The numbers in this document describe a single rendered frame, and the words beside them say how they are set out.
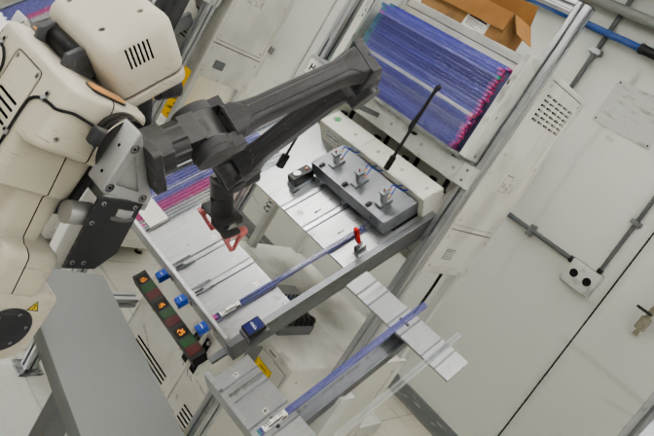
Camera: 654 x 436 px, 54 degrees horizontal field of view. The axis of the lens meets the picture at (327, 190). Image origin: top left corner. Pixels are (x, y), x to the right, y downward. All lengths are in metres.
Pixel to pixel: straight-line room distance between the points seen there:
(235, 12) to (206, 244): 1.36
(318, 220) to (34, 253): 0.89
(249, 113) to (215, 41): 1.82
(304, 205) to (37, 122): 1.02
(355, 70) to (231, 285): 0.77
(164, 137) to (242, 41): 2.00
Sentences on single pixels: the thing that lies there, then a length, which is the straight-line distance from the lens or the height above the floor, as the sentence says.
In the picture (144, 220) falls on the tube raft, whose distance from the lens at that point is 1.99.
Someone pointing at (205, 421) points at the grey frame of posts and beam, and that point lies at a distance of 1.76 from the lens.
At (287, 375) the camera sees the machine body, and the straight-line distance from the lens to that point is 1.95.
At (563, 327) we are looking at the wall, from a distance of 3.28.
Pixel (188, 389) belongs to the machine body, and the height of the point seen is 0.27.
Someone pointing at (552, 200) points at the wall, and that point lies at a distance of 3.33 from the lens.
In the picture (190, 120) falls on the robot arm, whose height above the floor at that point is 1.26.
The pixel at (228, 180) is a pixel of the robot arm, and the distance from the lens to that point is 1.49.
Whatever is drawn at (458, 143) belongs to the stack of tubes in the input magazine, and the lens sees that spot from 1.89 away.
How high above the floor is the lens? 1.53
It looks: 13 degrees down
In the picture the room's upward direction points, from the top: 31 degrees clockwise
